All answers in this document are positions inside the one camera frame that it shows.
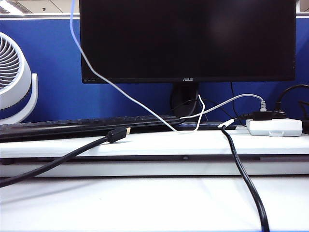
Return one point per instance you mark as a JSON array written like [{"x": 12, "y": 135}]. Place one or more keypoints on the white power strip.
[{"x": 275, "y": 126}]

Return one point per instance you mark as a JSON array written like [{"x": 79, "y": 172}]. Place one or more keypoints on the white raised desk platform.
[{"x": 144, "y": 147}]

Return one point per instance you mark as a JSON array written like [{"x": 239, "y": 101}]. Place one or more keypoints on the white desk fan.
[{"x": 21, "y": 72}]

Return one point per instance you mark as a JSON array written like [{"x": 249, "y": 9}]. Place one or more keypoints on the black ASUS computer monitor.
[{"x": 188, "y": 36}]

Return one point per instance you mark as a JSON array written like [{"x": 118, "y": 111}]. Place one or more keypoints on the black computer keyboard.
[{"x": 72, "y": 125}]

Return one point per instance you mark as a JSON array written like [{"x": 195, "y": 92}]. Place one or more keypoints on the black monitor stand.
[{"x": 184, "y": 101}]

